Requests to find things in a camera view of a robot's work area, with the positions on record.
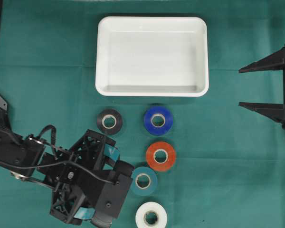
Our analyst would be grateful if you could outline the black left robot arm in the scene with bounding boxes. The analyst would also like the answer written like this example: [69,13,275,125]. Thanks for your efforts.
[0,96,119,225]

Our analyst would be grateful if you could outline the black tape roll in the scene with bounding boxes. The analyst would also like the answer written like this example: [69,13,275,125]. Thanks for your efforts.
[96,109,123,135]

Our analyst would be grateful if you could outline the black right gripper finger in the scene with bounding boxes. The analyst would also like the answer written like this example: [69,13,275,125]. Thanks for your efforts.
[238,48,285,73]
[238,102,285,123]

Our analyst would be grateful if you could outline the white tape roll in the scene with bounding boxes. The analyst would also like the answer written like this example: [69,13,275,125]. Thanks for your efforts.
[135,202,168,228]

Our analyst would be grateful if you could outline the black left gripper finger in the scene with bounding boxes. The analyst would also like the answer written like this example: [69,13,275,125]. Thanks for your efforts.
[74,207,95,220]
[104,144,120,166]

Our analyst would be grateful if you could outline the blue tape roll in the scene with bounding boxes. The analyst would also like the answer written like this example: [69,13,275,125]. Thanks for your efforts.
[143,106,173,136]

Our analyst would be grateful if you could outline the white plastic case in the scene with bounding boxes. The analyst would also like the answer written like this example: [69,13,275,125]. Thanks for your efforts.
[95,16,209,97]

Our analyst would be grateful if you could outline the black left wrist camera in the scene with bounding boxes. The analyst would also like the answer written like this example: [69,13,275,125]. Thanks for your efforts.
[81,160,134,228]

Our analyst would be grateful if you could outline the teal green tape roll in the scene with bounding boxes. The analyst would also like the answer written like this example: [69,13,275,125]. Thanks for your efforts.
[131,166,158,196]

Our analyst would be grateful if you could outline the green table cloth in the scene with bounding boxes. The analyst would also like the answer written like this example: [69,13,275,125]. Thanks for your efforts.
[0,0,285,228]

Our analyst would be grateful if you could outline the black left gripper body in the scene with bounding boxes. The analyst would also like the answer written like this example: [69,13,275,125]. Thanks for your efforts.
[38,130,116,225]

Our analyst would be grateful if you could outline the red tape roll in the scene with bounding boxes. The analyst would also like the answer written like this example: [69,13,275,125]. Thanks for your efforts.
[146,141,176,172]

